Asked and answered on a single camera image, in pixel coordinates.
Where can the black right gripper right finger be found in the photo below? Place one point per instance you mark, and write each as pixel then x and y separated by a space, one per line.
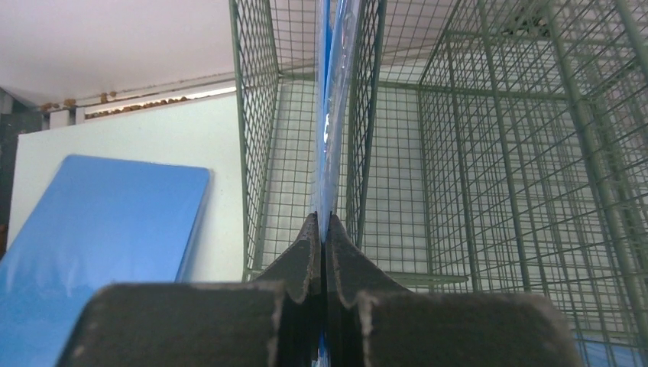
pixel 374 321

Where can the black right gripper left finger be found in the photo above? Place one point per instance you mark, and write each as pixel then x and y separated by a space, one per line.
pixel 273 320

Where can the blue folder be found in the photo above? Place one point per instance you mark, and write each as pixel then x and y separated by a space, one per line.
pixel 100 221
pixel 336 39

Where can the green wire mesh rack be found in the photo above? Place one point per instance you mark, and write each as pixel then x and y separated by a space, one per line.
pixel 501 146

